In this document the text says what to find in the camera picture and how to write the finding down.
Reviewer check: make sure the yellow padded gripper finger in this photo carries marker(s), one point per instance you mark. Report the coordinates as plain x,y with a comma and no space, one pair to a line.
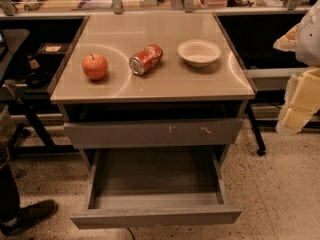
302,102

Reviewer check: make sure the grey drawer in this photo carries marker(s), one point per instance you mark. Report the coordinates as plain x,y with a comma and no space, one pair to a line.
144,187
127,134

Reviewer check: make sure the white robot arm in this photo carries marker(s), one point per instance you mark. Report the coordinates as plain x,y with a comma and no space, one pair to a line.
304,38

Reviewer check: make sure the grey top drawer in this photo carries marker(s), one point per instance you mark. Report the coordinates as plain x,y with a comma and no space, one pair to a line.
127,134

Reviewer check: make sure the grey drawer cabinet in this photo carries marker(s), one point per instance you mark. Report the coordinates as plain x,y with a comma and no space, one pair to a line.
151,80

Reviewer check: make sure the grey shelf right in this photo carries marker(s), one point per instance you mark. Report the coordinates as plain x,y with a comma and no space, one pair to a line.
272,79

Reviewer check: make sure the white bowl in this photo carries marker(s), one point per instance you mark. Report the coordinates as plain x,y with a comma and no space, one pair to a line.
199,53

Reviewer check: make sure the red soda can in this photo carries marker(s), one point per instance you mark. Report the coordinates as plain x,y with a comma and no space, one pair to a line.
146,59

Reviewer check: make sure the red apple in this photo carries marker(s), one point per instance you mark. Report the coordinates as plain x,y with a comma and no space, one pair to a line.
95,66

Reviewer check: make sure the dark shoe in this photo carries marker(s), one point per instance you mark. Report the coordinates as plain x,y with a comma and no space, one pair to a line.
28,217

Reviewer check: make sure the dark trouser leg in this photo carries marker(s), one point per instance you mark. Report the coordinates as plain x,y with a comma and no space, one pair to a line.
9,196

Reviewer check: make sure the black desk frame left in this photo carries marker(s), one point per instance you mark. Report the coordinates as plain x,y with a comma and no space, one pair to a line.
13,39

